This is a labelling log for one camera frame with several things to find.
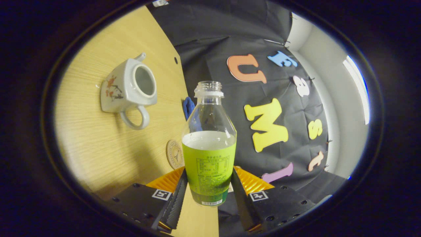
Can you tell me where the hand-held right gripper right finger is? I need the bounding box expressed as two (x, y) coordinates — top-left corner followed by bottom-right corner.
(230, 166), (316, 232)

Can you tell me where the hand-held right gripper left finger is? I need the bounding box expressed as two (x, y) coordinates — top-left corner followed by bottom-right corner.
(109, 166), (188, 231)

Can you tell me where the round wooden coaster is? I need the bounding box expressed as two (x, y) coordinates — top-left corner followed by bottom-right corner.
(166, 139), (185, 170)

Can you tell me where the green label water bottle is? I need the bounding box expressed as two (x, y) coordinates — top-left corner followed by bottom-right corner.
(182, 81), (237, 207)

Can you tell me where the white ceramic teacup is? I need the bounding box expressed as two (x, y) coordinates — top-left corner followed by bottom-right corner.
(100, 53), (158, 130)

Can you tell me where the blue towel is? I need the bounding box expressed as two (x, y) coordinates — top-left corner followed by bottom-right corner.
(183, 96), (196, 121)

